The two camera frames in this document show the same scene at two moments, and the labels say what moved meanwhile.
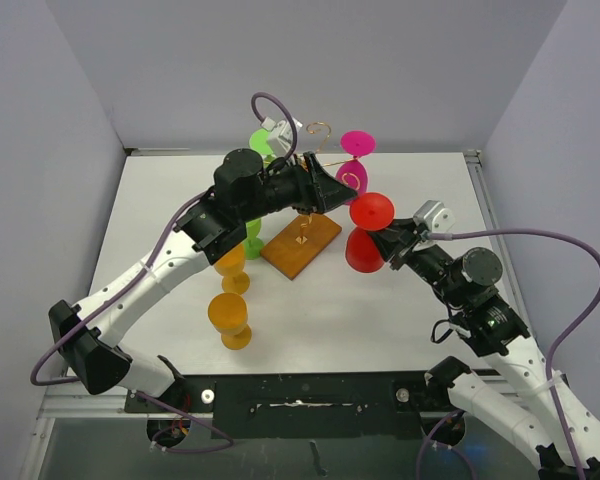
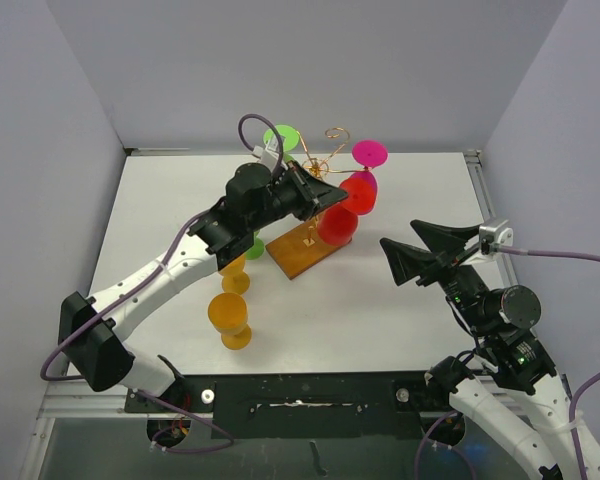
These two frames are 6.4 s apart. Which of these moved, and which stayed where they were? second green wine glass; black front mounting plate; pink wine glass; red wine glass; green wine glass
Moved: red wine glass; green wine glass; pink wine glass
Stayed: black front mounting plate; second green wine glass
